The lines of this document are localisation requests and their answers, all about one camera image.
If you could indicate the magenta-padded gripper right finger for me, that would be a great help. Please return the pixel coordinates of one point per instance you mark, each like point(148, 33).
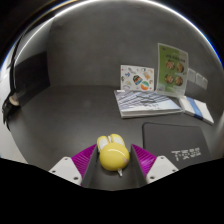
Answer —
point(145, 160)

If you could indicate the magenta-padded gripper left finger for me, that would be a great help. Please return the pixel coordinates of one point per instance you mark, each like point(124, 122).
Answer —
point(81, 161)

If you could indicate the yellow computer mouse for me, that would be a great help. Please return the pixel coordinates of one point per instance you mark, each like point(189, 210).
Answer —
point(114, 156)

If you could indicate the dark grey mouse pad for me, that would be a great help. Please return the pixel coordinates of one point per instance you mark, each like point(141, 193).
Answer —
point(173, 140)

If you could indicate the grey striped book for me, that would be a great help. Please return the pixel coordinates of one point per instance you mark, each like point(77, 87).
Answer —
point(146, 103)

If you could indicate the white and blue booklet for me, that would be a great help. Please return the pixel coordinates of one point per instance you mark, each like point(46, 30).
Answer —
point(196, 110)

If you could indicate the white sticker sheet card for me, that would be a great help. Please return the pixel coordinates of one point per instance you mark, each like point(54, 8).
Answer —
point(136, 78)

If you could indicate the black bag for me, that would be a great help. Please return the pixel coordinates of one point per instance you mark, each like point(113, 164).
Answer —
point(8, 108)

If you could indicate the green menu poster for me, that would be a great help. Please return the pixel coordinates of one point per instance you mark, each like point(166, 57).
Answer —
point(172, 70)

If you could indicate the black partition panel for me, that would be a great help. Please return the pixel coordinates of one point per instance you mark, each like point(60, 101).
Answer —
point(31, 78)

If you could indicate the white wall plates group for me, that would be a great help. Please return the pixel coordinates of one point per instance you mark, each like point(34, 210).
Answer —
point(198, 79)

